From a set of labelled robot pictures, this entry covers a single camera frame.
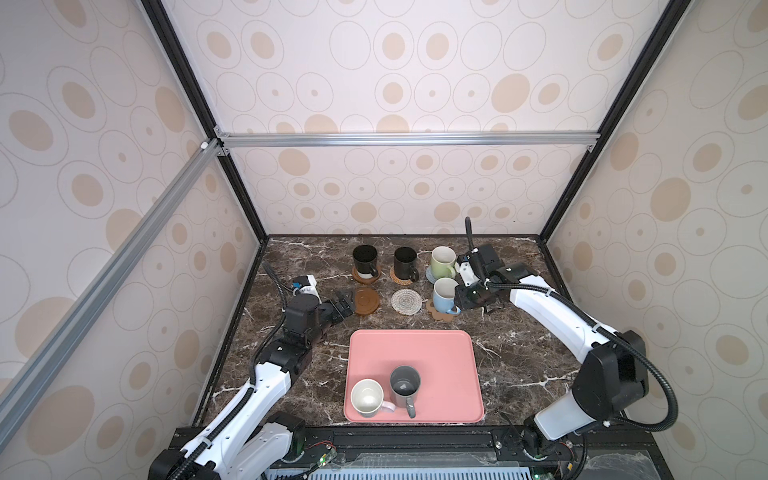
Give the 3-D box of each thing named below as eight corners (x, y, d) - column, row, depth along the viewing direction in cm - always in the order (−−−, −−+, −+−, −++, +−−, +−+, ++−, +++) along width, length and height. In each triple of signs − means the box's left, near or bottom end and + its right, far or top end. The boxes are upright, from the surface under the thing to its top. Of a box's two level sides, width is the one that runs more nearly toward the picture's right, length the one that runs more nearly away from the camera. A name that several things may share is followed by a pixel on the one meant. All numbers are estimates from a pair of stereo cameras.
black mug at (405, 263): (394, 285, 107) (394, 268, 100) (394, 263, 114) (394, 246, 106) (416, 285, 107) (418, 268, 100) (414, 263, 114) (416, 246, 106)
